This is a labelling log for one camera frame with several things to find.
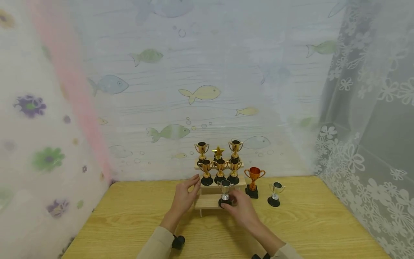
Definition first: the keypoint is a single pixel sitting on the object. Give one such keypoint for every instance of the person's right fingers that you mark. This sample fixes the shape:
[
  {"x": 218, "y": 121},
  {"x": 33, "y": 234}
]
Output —
[{"x": 236, "y": 194}]

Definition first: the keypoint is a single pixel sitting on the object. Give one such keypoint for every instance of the orange trophy cup, black base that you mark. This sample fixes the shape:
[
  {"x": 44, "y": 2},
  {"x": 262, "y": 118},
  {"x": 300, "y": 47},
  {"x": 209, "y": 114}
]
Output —
[{"x": 254, "y": 174}]

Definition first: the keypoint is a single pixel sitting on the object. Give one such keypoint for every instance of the black wrist band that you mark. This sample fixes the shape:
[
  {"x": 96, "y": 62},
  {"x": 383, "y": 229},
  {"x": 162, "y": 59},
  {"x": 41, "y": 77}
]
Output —
[
  {"x": 266, "y": 256},
  {"x": 178, "y": 242}
]

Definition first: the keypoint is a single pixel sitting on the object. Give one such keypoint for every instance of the person's left thumb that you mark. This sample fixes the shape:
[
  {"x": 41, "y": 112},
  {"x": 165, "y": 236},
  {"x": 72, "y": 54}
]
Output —
[{"x": 195, "y": 189}]

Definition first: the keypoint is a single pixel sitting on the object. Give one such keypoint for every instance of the light wooden tiered stand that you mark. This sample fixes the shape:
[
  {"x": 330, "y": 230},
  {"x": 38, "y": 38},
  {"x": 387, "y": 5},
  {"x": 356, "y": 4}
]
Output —
[{"x": 207, "y": 201}]

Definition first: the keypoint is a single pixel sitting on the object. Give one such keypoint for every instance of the person's right forearm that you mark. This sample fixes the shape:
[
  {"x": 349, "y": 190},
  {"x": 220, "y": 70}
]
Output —
[{"x": 273, "y": 242}]

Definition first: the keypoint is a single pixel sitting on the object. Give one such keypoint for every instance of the person's left hand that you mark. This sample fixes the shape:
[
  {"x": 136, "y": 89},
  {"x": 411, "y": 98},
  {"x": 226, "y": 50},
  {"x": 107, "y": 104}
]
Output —
[{"x": 181, "y": 199}]

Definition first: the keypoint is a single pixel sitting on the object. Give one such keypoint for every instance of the silver trophy cup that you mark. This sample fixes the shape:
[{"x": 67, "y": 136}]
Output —
[
  {"x": 274, "y": 199},
  {"x": 225, "y": 186}
]

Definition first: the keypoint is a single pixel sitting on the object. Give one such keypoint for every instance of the person's right thumb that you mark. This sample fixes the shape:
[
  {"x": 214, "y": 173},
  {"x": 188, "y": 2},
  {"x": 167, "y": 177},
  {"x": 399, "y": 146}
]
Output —
[{"x": 228, "y": 207}]

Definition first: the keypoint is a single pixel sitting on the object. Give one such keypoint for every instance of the person's left forearm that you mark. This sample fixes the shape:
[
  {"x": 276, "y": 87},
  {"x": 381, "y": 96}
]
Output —
[{"x": 157, "y": 245}]

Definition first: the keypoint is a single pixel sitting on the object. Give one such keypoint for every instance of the gold star trophy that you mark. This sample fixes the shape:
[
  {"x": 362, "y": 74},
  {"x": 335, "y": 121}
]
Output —
[{"x": 218, "y": 151}]

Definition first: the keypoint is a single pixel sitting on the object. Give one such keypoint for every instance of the person's left fingers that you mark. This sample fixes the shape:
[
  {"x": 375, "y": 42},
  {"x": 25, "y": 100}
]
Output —
[{"x": 190, "y": 180}]

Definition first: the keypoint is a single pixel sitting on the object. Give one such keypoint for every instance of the gold trophy cup, black base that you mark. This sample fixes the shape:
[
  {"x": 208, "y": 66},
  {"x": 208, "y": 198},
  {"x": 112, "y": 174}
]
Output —
[
  {"x": 234, "y": 167},
  {"x": 235, "y": 146},
  {"x": 206, "y": 167},
  {"x": 220, "y": 167},
  {"x": 202, "y": 148}
]

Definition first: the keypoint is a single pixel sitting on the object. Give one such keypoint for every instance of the person's right hand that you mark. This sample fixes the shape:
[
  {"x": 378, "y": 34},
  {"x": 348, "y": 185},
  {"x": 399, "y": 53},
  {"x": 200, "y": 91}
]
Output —
[{"x": 243, "y": 211}]

